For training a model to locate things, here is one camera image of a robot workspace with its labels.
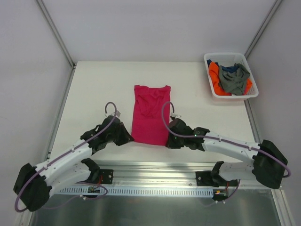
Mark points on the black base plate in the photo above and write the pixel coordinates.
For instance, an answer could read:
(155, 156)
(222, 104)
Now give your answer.
(104, 176)
(207, 178)

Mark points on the blue t shirt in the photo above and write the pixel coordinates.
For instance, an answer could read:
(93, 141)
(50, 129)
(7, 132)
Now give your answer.
(230, 69)

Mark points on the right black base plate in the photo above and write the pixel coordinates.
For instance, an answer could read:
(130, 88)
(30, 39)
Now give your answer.
(207, 178)

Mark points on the aluminium mounting rail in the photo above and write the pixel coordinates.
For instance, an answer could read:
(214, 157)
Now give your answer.
(154, 174)

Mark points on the white plastic laundry basket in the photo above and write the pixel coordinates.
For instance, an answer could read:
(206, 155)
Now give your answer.
(229, 59)

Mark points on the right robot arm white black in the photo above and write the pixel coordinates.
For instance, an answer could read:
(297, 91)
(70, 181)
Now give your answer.
(262, 162)

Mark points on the orange t shirt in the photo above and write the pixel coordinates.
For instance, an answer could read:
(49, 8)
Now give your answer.
(214, 74)

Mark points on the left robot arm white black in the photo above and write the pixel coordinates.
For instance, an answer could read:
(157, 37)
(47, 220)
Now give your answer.
(36, 184)

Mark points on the pink t shirt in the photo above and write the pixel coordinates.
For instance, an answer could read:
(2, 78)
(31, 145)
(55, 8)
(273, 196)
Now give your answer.
(148, 117)

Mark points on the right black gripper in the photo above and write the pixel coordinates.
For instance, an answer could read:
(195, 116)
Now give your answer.
(173, 139)

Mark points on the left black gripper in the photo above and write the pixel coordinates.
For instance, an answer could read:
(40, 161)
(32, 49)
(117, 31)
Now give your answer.
(120, 135)

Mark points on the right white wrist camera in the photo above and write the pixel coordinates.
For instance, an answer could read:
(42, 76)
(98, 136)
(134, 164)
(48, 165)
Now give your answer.
(173, 116)

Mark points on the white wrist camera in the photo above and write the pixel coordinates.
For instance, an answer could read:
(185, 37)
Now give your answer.
(117, 114)
(173, 116)

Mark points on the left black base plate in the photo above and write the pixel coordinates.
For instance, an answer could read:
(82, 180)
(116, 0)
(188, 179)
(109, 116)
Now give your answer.
(104, 176)

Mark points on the left aluminium frame post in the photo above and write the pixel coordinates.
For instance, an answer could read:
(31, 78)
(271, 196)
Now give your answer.
(43, 8)

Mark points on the white slotted cable duct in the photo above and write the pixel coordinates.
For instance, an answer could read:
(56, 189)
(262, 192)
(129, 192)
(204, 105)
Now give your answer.
(139, 191)

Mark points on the aluminium frame post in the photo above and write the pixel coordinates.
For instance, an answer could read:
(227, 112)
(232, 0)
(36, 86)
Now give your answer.
(43, 8)
(272, 11)

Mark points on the right aluminium frame post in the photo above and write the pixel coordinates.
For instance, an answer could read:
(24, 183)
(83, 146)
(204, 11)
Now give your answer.
(272, 11)

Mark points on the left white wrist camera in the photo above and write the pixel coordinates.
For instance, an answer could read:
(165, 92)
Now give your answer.
(117, 114)

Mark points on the grey t shirt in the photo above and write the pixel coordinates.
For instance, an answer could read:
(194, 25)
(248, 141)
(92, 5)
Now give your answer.
(234, 83)

